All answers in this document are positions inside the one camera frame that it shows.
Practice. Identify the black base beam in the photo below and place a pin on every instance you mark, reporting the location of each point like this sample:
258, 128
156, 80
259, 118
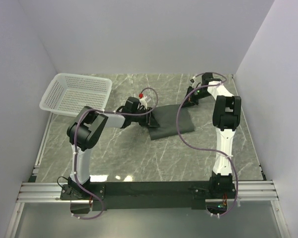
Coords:
153, 194

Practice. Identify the aluminium rail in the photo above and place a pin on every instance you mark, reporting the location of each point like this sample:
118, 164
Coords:
51, 192

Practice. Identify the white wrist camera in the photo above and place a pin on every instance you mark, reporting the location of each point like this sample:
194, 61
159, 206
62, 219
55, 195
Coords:
195, 82
144, 100

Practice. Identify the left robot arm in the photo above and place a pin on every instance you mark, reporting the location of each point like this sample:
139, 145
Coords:
86, 129

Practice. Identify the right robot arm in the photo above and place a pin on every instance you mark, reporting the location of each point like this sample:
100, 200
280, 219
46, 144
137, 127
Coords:
225, 119

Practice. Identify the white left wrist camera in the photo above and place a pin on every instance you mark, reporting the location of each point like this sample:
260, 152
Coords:
144, 100

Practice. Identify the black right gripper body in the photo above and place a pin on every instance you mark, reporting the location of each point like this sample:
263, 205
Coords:
193, 99

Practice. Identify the white plastic basket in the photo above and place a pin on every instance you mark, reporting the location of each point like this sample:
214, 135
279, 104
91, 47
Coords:
67, 94

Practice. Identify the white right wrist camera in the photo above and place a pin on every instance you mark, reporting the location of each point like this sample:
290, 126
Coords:
195, 82

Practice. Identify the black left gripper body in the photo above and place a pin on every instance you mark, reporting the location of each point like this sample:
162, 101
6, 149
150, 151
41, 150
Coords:
143, 120

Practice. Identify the dark grey t shirt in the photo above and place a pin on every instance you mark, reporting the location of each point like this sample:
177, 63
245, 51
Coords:
166, 118

